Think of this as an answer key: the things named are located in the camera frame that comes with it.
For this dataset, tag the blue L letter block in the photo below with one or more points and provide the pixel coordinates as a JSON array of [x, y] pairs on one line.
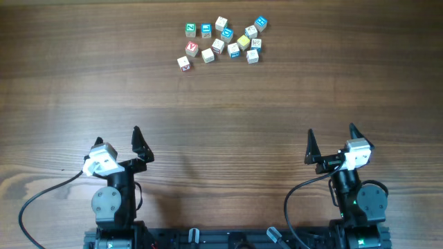
[[206, 31]]

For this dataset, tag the red V letter block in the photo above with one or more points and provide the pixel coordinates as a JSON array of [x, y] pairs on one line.
[[192, 49]]

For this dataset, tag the red bottom wooden block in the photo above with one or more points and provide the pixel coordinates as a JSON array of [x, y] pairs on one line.
[[184, 63]]

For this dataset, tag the green N letter block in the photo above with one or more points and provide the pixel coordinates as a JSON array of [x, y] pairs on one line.
[[191, 29]]

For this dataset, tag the plain top wooden block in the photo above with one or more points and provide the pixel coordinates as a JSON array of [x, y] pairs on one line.
[[221, 23]]

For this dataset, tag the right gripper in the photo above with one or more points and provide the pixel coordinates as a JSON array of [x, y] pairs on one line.
[[327, 162]]

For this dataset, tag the blue edged picture block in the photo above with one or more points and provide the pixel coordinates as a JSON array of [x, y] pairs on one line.
[[251, 32]]

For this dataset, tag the blue sided wooden block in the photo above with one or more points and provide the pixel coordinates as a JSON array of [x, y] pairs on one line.
[[233, 50]]

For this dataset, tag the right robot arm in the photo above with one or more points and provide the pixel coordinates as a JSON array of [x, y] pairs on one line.
[[362, 204]]

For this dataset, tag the blue top corner block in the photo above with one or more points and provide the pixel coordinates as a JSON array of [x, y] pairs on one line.
[[260, 23]]

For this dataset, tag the red edged wooden block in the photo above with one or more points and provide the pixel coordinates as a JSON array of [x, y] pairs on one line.
[[218, 46]]

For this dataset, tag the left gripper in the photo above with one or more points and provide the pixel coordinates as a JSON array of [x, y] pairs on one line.
[[138, 146]]

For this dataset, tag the blue D letter block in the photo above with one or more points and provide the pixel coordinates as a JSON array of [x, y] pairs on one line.
[[226, 35]]

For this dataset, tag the plain beige wooden block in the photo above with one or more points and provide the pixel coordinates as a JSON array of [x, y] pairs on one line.
[[208, 55]]

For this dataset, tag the white bird picture block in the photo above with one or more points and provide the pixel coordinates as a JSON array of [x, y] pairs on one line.
[[252, 56]]

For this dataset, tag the yellow top wooden block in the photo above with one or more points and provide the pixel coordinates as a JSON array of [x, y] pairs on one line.
[[243, 42]]

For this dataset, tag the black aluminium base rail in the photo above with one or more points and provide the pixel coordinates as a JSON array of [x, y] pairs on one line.
[[314, 237]]

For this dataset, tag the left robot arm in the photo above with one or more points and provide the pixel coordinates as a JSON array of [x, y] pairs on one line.
[[115, 204]]

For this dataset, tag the blue picture wooden block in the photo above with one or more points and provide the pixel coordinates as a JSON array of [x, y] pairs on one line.
[[256, 44]]

